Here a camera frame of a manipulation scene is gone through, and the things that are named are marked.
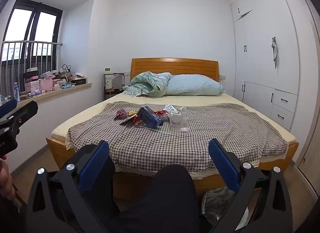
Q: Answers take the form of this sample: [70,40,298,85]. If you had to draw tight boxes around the stack of pink boxes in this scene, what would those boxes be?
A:
[24,76,40,93]

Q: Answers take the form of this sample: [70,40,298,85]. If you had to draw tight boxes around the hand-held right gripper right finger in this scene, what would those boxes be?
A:
[208,138,293,233]

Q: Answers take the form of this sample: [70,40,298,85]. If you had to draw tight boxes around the leaf print trash bag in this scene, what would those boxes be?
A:
[201,188,249,223]

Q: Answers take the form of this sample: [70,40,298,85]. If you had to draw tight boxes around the dark blue box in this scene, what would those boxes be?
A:
[137,106,164,129]

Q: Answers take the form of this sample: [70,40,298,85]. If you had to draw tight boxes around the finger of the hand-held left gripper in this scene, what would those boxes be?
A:
[0,101,38,136]
[0,98,17,118]

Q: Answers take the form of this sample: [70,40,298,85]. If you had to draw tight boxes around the pink cloth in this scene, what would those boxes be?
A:
[114,109,128,120]

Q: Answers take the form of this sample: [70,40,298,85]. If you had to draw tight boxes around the green floral quilt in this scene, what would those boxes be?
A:
[122,71,173,97]

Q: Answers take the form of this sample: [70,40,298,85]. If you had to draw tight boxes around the hanging white pouch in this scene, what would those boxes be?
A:
[271,37,279,68]

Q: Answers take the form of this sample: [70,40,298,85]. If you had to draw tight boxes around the brown handbag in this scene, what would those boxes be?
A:
[60,65,73,83]

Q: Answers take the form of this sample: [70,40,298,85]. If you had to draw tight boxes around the pink gift bag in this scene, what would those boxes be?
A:
[39,79,53,92]

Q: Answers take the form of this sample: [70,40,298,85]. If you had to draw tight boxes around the person's black trousers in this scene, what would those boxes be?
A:
[59,144,210,233]

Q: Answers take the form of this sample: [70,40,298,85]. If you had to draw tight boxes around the metal window railing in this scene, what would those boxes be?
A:
[0,40,63,98]

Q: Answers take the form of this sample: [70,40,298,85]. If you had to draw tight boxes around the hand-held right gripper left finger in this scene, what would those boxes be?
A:
[25,140,110,233]

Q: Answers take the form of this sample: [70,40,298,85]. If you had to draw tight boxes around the black framed window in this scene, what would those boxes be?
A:
[0,0,63,78]

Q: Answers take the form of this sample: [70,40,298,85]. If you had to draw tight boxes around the clear plastic packaging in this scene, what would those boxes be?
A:
[169,107,190,133]

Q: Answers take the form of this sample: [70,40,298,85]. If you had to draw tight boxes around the light blue pillow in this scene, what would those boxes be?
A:
[165,74,225,96]

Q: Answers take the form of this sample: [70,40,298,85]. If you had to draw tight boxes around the black frame nightstand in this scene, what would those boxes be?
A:
[104,73,125,101]

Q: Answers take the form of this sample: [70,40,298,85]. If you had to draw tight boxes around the white built-in wardrobe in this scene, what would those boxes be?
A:
[230,0,313,131]

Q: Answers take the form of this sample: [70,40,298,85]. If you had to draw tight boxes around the person's left hand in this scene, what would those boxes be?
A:
[0,156,16,200]

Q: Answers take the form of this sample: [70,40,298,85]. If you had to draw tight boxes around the cream mattress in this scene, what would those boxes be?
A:
[51,91,297,146]

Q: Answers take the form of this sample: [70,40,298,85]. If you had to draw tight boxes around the wooden bed frame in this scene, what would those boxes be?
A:
[46,58,299,201]

